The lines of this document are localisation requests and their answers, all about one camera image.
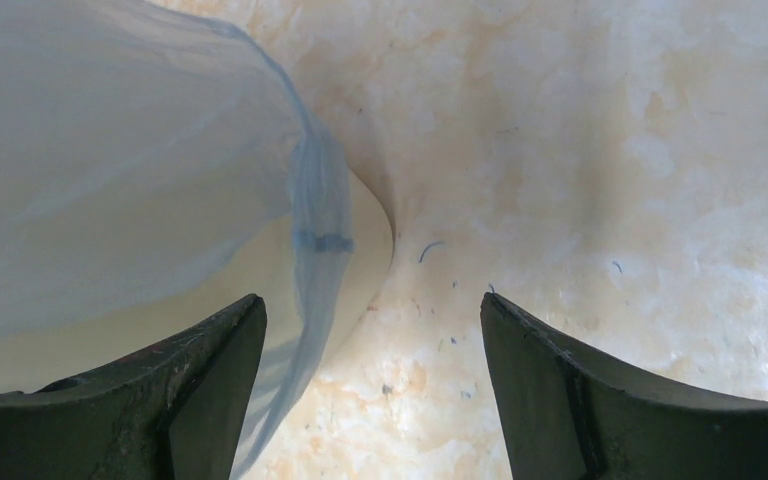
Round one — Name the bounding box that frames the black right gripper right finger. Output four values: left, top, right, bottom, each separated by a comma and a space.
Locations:
480, 293, 768, 479

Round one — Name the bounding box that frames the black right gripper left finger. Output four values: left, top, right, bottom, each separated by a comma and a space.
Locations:
0, 294, 267, 479

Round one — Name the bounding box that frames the beige plastic trash bin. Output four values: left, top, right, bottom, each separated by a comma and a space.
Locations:
0, 176, 393, 394

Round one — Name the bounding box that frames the light blue trash bag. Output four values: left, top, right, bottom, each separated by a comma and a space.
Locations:
0, 1, 354, 475

